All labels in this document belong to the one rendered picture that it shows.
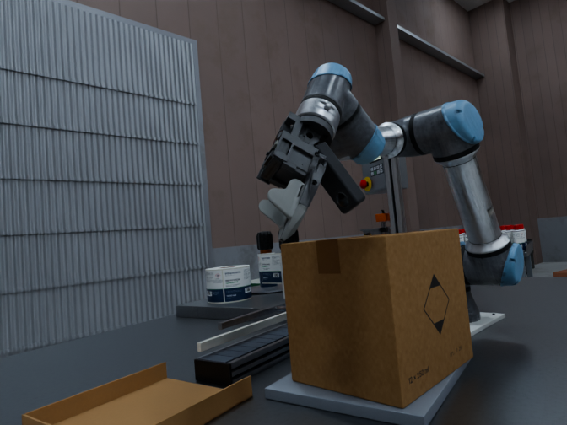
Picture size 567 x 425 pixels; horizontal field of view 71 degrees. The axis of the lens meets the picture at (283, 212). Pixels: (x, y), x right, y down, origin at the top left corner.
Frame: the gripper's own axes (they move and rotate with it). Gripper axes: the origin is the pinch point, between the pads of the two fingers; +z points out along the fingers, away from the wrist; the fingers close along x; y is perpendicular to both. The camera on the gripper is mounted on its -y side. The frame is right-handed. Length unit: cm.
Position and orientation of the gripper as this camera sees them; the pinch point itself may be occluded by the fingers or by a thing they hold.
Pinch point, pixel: (288, 234)
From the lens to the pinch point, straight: 56.6
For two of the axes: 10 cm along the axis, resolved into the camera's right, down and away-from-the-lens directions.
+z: -2.9, 7.9, -5.4
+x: 4.0, -4.2, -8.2
